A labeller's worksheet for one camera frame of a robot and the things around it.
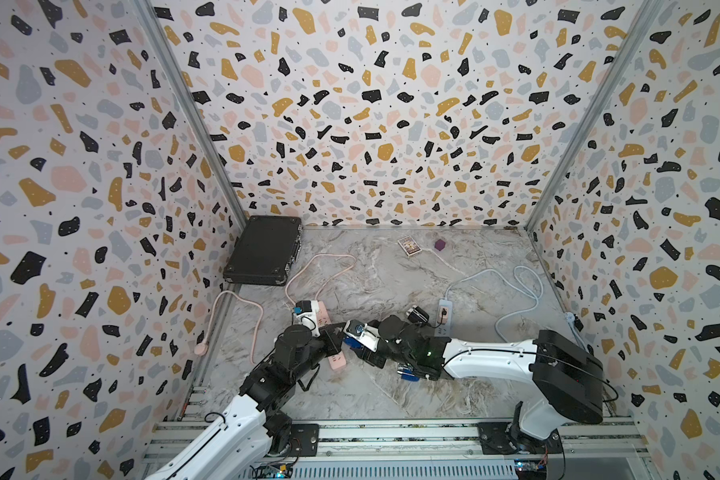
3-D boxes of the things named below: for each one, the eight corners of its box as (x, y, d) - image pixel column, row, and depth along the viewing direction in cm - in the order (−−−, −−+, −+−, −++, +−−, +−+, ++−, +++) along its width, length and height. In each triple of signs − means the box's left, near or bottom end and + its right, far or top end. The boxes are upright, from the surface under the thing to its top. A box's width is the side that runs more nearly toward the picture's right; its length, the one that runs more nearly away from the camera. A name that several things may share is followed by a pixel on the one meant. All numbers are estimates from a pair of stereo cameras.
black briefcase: (228, 286, 106) (220, 274, 100) (251, 228, 124) (246, 215, 119) (291, 287, 106) (286, 275, 100) (304, 228, 125) (301, 216, 119)
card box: (408, 256, 116) (409, 252, 114) (398, 243, 120) (398, 239, 118) (420, 251, 117) (420, 247, 116) (409, 239, 122) (410, 235, 120)
